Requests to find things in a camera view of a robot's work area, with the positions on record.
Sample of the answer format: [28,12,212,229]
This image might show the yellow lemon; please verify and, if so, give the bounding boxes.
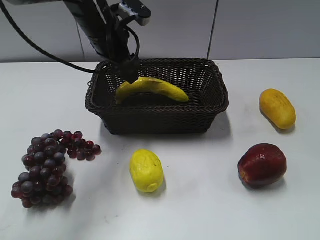
[129,148,165,193]

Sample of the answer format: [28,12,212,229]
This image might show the purple grape bunch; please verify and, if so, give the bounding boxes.
[11,129,102,209]

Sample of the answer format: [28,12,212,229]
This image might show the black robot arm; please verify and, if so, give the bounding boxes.
[64,0,140,84]

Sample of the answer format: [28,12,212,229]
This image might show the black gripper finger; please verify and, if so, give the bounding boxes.
[118,58,141,84]

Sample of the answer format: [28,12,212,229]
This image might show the black woven basket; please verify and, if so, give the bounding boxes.
[85,58,229,135]

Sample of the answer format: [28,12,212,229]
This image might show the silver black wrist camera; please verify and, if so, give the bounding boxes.
[110,0,152,26]

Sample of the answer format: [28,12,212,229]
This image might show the red apple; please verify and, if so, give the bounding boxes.
[237,143,287,188]

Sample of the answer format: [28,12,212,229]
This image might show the black cable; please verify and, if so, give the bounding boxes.
[0,1,101,75]

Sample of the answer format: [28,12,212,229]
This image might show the yellow banana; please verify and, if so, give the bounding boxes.
[115,77,189,104]

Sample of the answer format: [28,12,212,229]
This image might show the orange yellow mango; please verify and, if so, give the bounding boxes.
[259,88,297,130]

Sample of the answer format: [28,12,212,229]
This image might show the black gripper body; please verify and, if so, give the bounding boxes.
[96,0,130,65]

